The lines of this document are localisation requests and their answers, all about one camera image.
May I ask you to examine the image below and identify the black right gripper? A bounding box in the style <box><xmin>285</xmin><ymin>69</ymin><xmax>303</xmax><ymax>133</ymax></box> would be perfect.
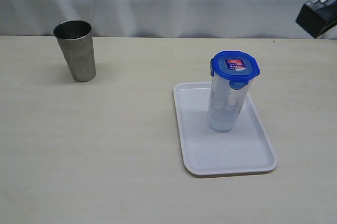
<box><xmin>295</xmin><ymin>0</ymin><xmax>336</xmax><ymax>38</ymax></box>

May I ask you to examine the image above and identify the blue plastic lid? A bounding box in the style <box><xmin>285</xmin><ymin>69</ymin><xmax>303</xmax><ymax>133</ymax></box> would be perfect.
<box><xmin>210</xmin><ymin>50</ymin><xmax>260</xmax><ymax>90</ymax></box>

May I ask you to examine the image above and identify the clear plastic tall container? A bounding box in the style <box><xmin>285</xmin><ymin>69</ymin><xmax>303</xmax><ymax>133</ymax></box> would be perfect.
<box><xmin>207</xmin><ymin>75</ymin><xmax>252</xmax><ymax>132</ymax></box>

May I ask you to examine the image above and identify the stainless steel cup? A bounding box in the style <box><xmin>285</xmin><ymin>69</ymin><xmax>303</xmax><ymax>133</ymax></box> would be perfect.
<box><xmin>53</xmin><ymin>20</ymin><xmax>96</xmax><ymax>82</ymax></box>

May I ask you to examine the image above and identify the white fabric backdrop curtain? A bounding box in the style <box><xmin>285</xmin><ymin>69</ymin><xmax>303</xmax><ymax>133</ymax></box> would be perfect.
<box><xmin>1</xmin><ymin>0</ymin><xmax>313</xmax><ymax>38</ymax></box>

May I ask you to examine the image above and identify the white plastic tray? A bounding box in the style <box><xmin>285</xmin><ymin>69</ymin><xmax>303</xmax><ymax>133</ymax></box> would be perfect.
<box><xmin>173</xmin><ymin>82</ymin><xmax>278</xmax><ymax>177</ymax></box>

